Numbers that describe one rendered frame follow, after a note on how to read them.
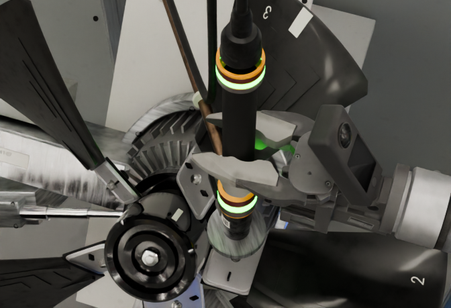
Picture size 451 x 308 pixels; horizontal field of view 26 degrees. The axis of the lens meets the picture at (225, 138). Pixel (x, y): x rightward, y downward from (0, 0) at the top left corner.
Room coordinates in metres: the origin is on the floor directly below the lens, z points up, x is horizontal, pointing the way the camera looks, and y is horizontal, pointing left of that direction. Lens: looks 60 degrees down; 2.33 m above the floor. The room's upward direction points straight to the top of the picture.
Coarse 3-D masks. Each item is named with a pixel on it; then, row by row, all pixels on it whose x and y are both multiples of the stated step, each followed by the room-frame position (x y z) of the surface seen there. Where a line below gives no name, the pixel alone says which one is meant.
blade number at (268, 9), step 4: (264, 4) 0.71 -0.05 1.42; (268, 4) 0.71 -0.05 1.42; (272, 4) 0.70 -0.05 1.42; (264, 8) 0.71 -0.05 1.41; (268, 8) 0.70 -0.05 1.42; (272, 8) 0.70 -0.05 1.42; (276, 8) 0.70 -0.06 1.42; (260, 12) 0.70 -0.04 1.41; (264, 12) 0.70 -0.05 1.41; (268, 12) 0.70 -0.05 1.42; (272, 12) 0.70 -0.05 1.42; (260, 16) 0.70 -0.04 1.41; (264, 16) 0.70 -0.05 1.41; (268, 16) 0.69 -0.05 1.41; (260, 20) 0.70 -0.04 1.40; (264, 20) 0.69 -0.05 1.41; (268, 20) 0.69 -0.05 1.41; (264, 24) 0.69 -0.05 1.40
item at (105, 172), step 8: (96, 168) 0.60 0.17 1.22; (104, 168) 0.58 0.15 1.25; (112, 168) 0.57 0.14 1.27; (104, 176) 0.59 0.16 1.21; (112, 176) 0.57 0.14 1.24; (120, 176) 0.56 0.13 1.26; (120, 184) 0.56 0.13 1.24; (112, 192) 0.58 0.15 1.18; (120, 192) 0.57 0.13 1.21; (128, 192) 0.55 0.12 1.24; (120, 200) 0.57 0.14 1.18; (128, 200) 0.56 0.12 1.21; (136, 200) 0.54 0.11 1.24
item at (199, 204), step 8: (192, 152) 0.61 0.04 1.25; (192, 160) 0.59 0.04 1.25; (184, 168) 0.59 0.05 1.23; (200, 168) 0.58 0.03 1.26; (184, 176) 0.58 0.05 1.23; (184, 184) 0.57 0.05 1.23; (192, 184) 0.56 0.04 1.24; (200, 184) 0.56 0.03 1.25; (208, 184) 0.55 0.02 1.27; (184, 192) 0.56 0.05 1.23; (192, 192) 0.55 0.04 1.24; (200, 192) 0.55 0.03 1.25; (208, 192) 0.54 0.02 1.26; (192, 200) 0.54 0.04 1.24; (200, 200) 0.54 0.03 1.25; (208, 200) 0.53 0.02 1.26; (192, 208) 0.53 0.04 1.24; (200, 208) 0.53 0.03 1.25; (208, 208) 0.52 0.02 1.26; (200, 216) 0.52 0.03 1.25
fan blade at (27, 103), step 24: (24, 0) 0.70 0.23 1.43; (0, 24) 0.71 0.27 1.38; (24, 24) 0.69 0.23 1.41; (0, 48) 0.70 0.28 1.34; (24, 48) 0.68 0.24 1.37; (48, 48) 0.66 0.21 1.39; (0, 72) 0.69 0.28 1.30; (24, 72) 0.67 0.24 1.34; (48, 72) 0.65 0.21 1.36; (0, 96) 0.70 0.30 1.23; (24, 96) 0.67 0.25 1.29; (48, 96) 0.64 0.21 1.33; (48, 120) 0.64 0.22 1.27; (72, 120) 0.61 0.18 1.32; (72, 144) 0.61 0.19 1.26; (96, 144) 0.59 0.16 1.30
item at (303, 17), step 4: (304, 8) 0.68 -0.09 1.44; (300, 12) 0.68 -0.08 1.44; (304, 12) 0.68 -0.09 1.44; (308, 12) 0.68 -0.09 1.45; (300, 16) 0.68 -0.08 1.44; (304, 16) 0.67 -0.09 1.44; (308, 16) 0.67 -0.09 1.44; (312, 16) 0.67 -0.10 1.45; (296, 20) 0.67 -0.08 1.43; (300, 20) 0.67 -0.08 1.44; (304, 20) 0.67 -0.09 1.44; (308, 20) 0.67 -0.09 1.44; (292, 24) 0.67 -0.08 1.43; (296, 24) 0.67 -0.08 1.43; (300, 24) 0.67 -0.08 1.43; (304, 24) 0.67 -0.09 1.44; (292, 28) 0.67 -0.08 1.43; (296, 28) 0.67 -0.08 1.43; (300, 28) 0.66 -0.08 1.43; (292, 32) 0.66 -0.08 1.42; (296, 32) 0.66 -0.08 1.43; (300, 32) 0.66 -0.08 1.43; (296, 36) 0.66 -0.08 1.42
